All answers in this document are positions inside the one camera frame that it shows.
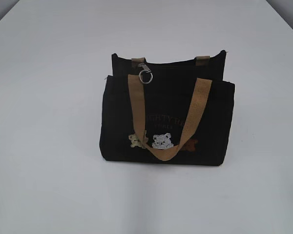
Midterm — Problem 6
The silver zipper pull ring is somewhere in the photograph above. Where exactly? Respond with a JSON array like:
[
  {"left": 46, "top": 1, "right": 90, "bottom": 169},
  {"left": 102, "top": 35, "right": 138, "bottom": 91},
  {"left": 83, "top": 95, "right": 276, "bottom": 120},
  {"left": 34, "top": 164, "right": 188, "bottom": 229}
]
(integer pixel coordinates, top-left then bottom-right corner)
[{"left": 137, "top": 62, "right": 154, "bottom": 84}]

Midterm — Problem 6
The black canvas tote bag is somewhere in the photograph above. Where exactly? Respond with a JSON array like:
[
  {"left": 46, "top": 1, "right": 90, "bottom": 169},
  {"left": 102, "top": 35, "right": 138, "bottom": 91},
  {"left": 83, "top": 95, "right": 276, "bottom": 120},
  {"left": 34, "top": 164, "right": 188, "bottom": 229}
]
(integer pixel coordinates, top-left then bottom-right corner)
[{"left": 100, "top": 50, "right": 235, "bottom": 166}]

